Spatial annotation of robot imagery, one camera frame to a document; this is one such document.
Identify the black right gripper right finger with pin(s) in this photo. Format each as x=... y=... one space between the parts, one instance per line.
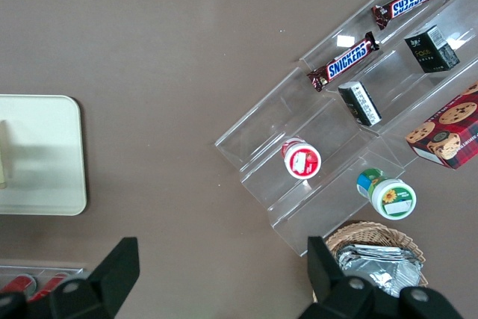
x=336 y=293

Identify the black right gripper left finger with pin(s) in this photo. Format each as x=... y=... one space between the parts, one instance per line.
x=112 y=278

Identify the light tan wicker basket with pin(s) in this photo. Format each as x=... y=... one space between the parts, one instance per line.
x=373 y=231

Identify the beige plastic serving tray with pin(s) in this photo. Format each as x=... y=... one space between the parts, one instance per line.
x=48 y=154

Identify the silver foil pouch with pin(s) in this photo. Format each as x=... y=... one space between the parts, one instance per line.
x=381 y=274

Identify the clear acrylic bottle rack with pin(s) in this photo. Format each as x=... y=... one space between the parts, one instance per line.
x=56 y=269

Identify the green lid white jar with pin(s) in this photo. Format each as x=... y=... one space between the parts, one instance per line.
x=392 y=197

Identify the red lid white jar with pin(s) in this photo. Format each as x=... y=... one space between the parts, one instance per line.
x=302 y=160

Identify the clear acrylic step riser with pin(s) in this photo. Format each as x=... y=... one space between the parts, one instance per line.
x=269 y=121
x=396 y=72

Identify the small black carton box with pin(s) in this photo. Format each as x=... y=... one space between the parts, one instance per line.
x=359 y=104
x=429 y=50

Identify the red tartan cookie box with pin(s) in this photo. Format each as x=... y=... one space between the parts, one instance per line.
x=448 y=128

